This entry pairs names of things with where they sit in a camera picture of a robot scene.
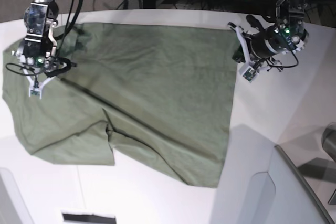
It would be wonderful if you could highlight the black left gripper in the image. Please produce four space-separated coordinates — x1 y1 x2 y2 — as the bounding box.
233 15 289 71

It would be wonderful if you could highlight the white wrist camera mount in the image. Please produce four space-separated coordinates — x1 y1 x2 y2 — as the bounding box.
228 22 264 83
19 63 56 99

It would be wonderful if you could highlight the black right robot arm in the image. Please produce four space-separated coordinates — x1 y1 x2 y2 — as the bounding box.
14 0 76 78

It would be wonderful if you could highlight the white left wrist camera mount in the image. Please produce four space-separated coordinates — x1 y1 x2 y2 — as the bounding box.
228 22 264 83

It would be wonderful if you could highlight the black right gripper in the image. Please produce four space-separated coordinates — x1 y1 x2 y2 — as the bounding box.
43 57 77 78

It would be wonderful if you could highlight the green t-shirt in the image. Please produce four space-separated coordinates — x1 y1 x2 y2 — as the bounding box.
2 23 239 188

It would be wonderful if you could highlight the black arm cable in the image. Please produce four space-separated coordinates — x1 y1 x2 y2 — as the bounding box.
5 0 85 78

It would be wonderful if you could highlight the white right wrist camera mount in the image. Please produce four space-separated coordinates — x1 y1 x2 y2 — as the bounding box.
19 63 56 99

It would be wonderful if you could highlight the grey metal stand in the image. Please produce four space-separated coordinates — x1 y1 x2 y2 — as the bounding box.
273 122 336 224

